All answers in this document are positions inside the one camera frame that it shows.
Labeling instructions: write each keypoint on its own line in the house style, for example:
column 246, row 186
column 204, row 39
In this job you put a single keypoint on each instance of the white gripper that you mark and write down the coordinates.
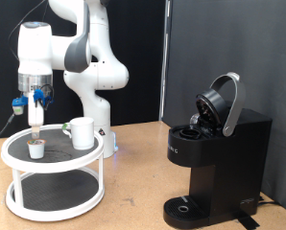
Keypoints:
column 35, row 115

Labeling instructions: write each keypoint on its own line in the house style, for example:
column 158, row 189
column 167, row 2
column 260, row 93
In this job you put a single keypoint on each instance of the white coffee pod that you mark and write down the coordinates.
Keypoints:
column 36, row 150

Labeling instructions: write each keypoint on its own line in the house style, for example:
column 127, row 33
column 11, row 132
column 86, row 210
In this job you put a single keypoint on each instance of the white ceramic mug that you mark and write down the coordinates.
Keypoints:
column 83, row 134

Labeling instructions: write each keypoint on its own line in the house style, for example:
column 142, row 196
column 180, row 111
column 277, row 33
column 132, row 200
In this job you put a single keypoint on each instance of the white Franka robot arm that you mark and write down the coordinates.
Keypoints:
column 98, row 76

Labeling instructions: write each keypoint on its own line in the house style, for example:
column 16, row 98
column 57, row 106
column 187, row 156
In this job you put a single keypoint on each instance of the black Keurig coffee machine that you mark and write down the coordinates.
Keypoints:
column 235, row 166

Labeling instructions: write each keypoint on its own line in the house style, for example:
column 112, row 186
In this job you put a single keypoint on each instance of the white two-tier turntable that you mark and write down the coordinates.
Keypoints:
column 53, row 164

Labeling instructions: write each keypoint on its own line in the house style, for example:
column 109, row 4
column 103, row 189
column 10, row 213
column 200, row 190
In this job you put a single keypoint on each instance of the black backdrop curtain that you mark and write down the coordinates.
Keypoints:
column 139, row 41

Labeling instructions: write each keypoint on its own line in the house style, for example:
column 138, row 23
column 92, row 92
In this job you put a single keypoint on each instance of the silver vertical pole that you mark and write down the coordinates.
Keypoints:
column 164, row 64

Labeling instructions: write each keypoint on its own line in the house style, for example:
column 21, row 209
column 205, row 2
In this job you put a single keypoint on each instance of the grey partition board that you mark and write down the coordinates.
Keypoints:
column 239, row 38

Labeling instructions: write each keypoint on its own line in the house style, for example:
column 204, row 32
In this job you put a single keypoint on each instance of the black tape strip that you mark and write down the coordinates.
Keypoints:
column 247, row 220

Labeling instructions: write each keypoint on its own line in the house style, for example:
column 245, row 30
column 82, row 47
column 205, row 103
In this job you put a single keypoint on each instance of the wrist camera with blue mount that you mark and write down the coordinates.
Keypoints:
column 19, row 103

